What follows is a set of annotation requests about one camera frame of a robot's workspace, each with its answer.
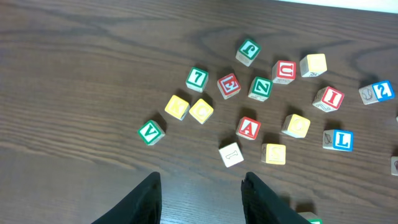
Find yellow O block upper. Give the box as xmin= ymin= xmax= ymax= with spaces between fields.
xmin=281 ymin=114 xmax=310 ymax=138

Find red E block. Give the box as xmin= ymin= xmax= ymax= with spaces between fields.
xmin=217 ymin=73 xmax=241 ymax=100

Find red U block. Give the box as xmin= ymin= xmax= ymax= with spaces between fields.
xmin=272 ymin=60 xmax=297 ymax=85

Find blue 2 block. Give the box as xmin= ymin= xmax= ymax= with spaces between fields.
xmin=358 ymin=80 xmax=396 ymax=105

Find yellow C block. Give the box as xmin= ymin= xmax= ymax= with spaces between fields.
xmin=189 ymin=98 xmax=214 ymax=124

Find red I block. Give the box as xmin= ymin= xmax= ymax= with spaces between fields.
xmin=312 ymin=86 xmax=345 ymax=113

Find blue T block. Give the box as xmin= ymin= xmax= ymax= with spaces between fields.
xmin=391 ymin=156 xmax=398 ymax=176

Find green Z block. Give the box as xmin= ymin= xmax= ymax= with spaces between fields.
xmin=248 ymin=77 xmax=273 ymax=102

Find green V block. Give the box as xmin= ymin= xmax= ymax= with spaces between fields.
xmin=137 ymin=119 xmax=165 ymax=146

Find yellow K block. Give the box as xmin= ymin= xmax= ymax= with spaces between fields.
xmin=164 ymin=95 xmax=190 ymax=121

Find green 7 block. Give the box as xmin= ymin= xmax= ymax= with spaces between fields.
xmin=185 ymin=67 xmax=209 ymax=93

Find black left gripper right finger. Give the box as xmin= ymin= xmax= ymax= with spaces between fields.
xmin=241 ymin=172 xmax=310 ymax=224

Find blue L block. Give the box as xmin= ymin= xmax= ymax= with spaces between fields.
xmin=322 ymin=129 xmax=354 ymax=152

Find plain yellow top block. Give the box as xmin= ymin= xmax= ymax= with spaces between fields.
xmin=300 ymin=54 xmax=327 ymax=78

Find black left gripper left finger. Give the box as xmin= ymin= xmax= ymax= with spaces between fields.
xmin=93 ymin=172 xmax=162 ymax=224

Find yellow S block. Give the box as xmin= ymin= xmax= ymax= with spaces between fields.
xmin=261 ymin=144 xmax=286 ymax=165

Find green J block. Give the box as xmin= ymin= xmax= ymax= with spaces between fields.
xmin=236 ymin=39 xmax=262 ymax=67

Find tilted red A block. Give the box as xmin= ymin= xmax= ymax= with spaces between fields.
xmin=218 ymin=142 xmax=244 ymax=167

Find green R block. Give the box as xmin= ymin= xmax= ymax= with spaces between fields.
xmin=299 ymin=212 xmax=323 ymax=224

